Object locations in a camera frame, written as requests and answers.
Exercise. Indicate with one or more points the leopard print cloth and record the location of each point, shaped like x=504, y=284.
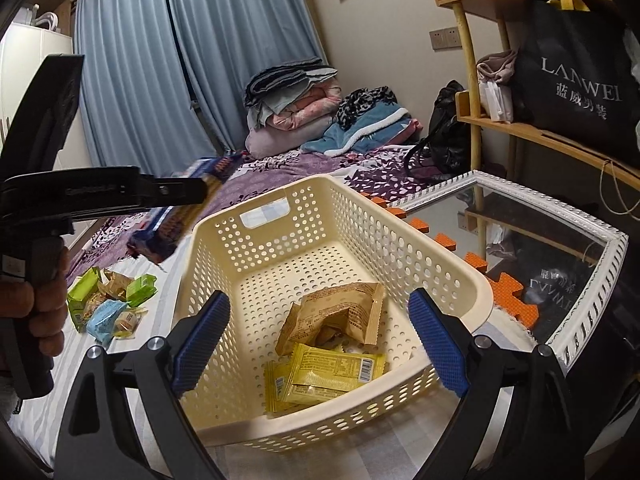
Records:
x=360, y=102

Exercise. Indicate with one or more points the white plastic bag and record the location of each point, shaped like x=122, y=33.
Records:
x=495, y=102

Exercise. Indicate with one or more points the purple floral bedsheet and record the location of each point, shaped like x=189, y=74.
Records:
x=280, y=167

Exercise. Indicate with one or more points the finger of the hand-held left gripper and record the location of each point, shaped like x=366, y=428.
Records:
x=175, y=191

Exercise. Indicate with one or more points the pink floral quilt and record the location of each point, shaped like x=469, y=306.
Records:
x=310, y=105

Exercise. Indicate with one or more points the small brown snack packet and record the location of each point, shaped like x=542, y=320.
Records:
x=115, y=285

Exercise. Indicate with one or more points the white wardrobe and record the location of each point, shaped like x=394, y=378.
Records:
x=20, y=40

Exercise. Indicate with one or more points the cream perforated plastic basket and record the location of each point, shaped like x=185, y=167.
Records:
x=280, y=260

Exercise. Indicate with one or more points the orange foam floor mat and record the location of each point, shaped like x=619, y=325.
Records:
x=505, y=287

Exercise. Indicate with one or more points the striped blanket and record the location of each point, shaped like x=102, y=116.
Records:
x=150, y=316

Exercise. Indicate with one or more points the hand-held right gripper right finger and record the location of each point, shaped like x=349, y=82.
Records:
x=440, y=345

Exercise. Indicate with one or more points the clear pastry snack packet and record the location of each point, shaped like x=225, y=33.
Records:
x=128, y=322

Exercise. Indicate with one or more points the clear cracker packet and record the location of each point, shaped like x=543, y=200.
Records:
x=95, y=306

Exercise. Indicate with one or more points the pink cloth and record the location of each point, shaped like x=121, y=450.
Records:
x=495, y=65

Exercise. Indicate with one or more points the mauve folded quilt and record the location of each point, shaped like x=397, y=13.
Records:
x=280, y=140

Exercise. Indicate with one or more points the dark blue snack packet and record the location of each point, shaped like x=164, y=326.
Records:
x=170, y=230

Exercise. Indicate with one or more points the pile of folded blankets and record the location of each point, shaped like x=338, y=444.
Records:
x=285, y=80

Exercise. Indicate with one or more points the light blue snack packet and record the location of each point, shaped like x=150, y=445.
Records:
x=102, y=322

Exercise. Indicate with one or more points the beige wall socket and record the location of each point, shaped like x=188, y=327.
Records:
x=454, y=37
x=437, y=39

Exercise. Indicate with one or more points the long green snack packet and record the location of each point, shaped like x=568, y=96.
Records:
x=80, y=292

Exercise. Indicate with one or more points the yellow snack packet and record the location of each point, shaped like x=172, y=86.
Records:
x=277, y=387
x=332, y=372

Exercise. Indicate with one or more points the large brown red snack bag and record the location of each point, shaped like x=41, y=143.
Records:
x=325, y=315

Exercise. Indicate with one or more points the black tote bag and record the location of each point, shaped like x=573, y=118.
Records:
x=575, y=60

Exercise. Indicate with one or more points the black handbag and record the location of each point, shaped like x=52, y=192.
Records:
x=450, y=135

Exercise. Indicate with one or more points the blue grey curtain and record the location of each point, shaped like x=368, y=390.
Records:
x=225, y=60

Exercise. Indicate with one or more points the white framed mirror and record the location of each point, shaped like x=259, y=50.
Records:
x=500, y=181

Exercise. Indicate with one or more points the bamboo shelf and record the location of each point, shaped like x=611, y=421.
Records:
x=500, y=124

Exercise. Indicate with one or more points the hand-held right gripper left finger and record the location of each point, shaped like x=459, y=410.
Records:
x=200, y=345

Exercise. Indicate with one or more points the person's left hand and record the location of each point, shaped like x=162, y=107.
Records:
x=50, y=310

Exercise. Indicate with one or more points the small green snack packet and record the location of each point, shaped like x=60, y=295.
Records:
x=141, y=289

